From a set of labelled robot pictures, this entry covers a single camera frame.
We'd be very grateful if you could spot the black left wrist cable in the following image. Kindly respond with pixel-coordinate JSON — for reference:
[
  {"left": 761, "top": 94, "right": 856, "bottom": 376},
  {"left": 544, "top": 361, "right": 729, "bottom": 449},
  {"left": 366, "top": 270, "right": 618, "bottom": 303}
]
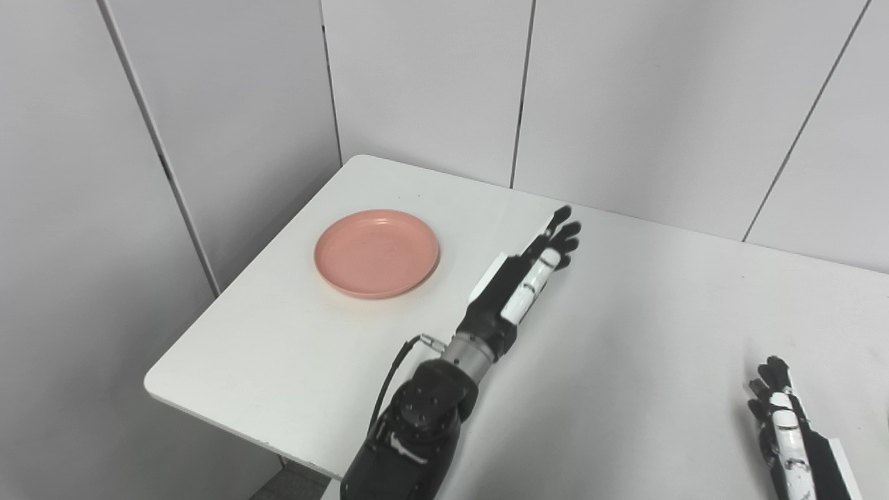
[{"left": 367, "top": 334, "right": 449, "bottom": 445}]

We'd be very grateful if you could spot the pink round plate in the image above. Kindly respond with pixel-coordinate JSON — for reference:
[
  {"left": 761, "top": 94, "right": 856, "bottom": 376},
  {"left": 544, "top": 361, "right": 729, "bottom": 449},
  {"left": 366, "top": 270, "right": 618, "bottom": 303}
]
[{"left": 314, "top": 209, "right": 441, "bottom": 300}]

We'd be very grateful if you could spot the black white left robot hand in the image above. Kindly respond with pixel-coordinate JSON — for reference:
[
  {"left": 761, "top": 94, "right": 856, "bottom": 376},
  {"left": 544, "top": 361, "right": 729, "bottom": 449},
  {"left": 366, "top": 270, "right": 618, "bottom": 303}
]
[{"left": 455, "top": 206, "right": 582, "bottom": 362}]

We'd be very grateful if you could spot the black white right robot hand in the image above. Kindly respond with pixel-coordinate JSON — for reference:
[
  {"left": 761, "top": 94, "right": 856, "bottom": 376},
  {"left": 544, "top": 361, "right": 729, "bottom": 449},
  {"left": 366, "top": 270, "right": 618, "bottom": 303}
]
[{"left": 747, "top": 356, "right": 865, "bottom": 500}]

